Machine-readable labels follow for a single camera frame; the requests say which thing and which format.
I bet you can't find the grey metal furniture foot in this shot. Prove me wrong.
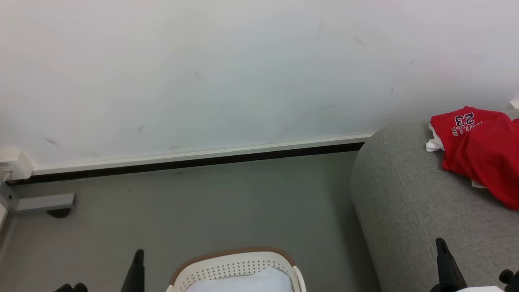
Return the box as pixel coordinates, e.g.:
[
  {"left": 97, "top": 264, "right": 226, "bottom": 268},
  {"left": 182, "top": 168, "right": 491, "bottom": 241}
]
[{"left": 15, "top": 193, "right": 77, "bottom": 214}]

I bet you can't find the light blue garment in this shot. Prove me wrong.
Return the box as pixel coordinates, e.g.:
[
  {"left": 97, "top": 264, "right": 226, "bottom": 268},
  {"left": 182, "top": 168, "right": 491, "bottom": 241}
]
[{"left": 185, "top": 266, "right": 294, "bottom": 292}]

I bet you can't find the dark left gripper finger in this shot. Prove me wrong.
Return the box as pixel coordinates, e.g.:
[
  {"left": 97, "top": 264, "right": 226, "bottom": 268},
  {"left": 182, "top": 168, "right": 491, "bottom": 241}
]
[{"left": 120, "top": 249, "right": 145, "bottom": 292}]

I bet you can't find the white and black baseboard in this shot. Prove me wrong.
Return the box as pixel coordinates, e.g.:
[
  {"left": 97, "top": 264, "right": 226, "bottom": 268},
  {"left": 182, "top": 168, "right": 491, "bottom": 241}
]
[{"left": 5, "top": 132, "right": 376, "bottom": 185}]

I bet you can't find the grey fabric sofa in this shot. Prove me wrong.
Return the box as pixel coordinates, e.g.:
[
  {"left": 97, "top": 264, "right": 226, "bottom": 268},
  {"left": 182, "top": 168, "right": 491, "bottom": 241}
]
[{"left": 350, "top": 108, "right": 519, "bottom": 292}]

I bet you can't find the grey metal furniture leg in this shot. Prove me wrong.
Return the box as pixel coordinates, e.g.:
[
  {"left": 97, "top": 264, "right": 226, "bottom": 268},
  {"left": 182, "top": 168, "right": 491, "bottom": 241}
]
[{"left": 0, "top": 180, "right": 19, "bottom": 216}]

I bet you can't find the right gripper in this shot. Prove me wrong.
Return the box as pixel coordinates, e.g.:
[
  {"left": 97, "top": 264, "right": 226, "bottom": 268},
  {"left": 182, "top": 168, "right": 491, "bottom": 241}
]
[{"left": 430, "top": 238, "right": 506, "bottom": 292}]

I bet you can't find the white laundry basket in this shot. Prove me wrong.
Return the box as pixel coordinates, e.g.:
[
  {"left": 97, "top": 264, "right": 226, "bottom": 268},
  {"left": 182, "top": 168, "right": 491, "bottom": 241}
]
[{"left": 166, "top": 247, "right": 307, "bottom": 292}]

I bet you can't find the black caster wheel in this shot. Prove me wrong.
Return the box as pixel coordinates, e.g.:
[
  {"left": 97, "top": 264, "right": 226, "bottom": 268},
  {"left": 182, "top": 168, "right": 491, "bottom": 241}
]
[{"left": 46, "top": 207, "right": 72, "bottom": 219}]

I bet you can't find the red basketball jersey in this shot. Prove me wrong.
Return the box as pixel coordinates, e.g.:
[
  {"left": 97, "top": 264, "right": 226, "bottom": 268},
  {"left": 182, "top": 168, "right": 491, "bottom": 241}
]
[{"left": 425, "top": 106, "right": 519, "bottom": 211}]

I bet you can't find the white cable duct corner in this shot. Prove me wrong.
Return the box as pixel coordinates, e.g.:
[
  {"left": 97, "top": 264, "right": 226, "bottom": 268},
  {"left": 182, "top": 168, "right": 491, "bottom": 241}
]
[{"left": 0, "top": 147, "right": 34, "bottom": 181}]

